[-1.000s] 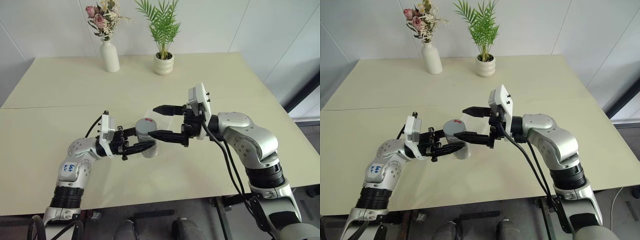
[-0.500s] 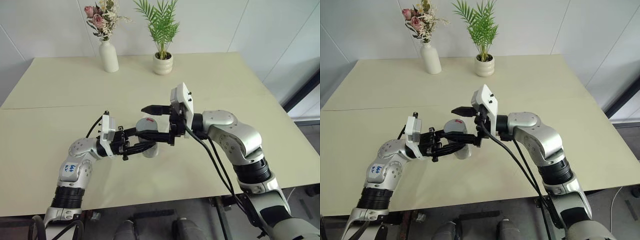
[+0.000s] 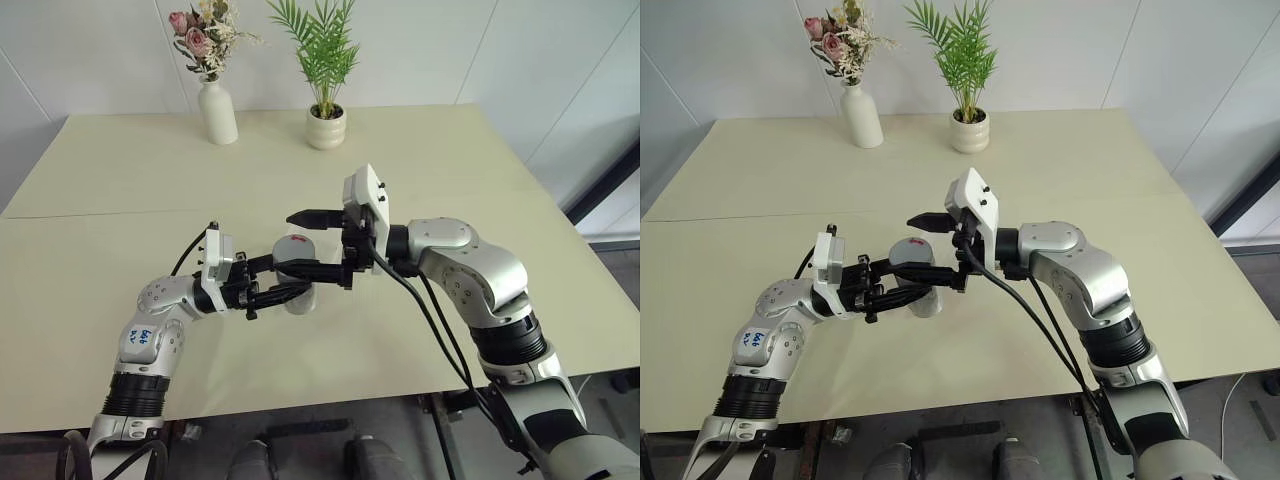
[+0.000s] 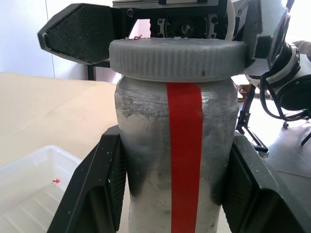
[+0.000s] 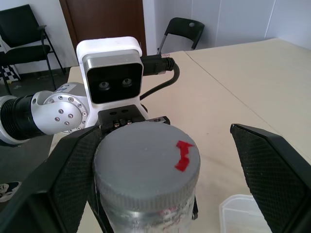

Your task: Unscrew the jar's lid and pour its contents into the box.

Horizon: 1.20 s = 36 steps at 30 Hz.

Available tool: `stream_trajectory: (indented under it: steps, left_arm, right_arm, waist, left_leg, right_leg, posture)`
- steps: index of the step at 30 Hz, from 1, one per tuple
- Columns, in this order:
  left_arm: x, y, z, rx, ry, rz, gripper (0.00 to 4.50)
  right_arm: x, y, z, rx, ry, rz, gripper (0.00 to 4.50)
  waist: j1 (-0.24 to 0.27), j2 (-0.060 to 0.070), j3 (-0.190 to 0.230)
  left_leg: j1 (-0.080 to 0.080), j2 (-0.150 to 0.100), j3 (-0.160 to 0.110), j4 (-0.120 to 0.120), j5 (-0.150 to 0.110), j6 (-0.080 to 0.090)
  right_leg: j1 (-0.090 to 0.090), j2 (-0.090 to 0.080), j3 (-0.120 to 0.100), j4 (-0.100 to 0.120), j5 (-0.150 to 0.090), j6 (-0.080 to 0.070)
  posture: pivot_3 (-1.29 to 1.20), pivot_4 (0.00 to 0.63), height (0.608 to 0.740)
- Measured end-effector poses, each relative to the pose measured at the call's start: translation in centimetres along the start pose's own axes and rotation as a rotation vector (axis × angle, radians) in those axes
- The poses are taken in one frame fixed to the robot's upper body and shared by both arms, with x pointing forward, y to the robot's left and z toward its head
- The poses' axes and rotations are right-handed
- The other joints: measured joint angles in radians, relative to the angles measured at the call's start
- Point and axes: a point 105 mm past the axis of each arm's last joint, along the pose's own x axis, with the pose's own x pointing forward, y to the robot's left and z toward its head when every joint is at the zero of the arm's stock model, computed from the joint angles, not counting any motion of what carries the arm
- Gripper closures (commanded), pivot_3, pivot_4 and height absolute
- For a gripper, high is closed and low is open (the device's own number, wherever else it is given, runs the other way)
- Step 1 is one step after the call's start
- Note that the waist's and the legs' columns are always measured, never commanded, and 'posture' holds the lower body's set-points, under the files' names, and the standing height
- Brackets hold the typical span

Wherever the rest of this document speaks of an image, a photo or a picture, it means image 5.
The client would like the black folding chair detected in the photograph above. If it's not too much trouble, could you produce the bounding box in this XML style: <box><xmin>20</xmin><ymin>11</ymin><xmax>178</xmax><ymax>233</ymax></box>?
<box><xmin>156</xmin><ymin>17</ymin><xmax>206</xmax><ymax>55</ymax></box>

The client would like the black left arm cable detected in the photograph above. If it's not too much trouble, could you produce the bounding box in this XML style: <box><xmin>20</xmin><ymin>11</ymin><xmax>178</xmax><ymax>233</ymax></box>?
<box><xmin>139</xmin><ymin>53</ymin><xmax>181</xmax><ymax>100</ymax></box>

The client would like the clear plastic jar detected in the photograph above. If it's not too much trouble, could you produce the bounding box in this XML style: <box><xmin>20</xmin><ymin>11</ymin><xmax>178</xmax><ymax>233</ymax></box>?
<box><xmin>95</xmin><ymin>186</ymin><xmax>198</xmax><ymax>233</ymax></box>

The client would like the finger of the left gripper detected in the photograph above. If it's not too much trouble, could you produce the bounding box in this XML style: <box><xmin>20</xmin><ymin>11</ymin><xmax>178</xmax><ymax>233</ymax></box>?
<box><xmin>86</xmin><ymin>189</ymin><xmax>114</xmax><ymax>233</ymax></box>
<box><xmin>191</xmin><ymin>194</ymin><xmax>199</xmax><ymax>221</ymax></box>

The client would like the brown wooden door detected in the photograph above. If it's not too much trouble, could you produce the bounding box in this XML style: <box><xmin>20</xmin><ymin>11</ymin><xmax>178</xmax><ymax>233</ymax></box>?
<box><xmin>59</xmin><ymin>0</ymin><xmax>148</xmax><ymax>69</ymax></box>

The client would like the black armchair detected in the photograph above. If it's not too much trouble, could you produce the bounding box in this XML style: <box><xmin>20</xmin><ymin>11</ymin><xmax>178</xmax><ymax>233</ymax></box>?
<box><xmin>0</xmin><ymin>4</ymin><xmax>67</xmax><ymax>96</ymax></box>

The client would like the black white checkered board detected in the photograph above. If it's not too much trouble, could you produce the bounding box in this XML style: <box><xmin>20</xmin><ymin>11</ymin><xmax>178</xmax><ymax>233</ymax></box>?
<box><xmin>0</xmin><ymin>35</ymin><xmax>22</xmax><ymax>85</ymax></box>

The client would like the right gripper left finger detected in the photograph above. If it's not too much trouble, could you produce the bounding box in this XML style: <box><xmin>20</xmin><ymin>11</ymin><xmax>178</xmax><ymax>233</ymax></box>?
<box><xmin>0</xmin><ymin>124</ymin><xmax>103</xmax><ymax>233</ymax></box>

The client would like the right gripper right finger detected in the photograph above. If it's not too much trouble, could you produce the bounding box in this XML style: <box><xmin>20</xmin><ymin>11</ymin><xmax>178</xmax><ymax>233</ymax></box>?
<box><xmin>229</xmin><ymin>123</ymin><xmax>311</xmax><ymax>233</ymax></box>

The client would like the white black sneaker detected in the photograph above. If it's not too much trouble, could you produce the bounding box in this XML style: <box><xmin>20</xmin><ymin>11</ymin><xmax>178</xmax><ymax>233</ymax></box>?
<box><xmin>0</xmin><ymin>181</ymin><xmax>22</xmax><ymax>203</ymax></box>

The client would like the clear plastic box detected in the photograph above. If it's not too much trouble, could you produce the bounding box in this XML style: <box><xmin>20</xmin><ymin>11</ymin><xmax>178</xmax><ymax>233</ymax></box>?
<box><xmin>218</xmin><ymin>193</ymin><xmax>273</xmax><ymax>233</ymax></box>

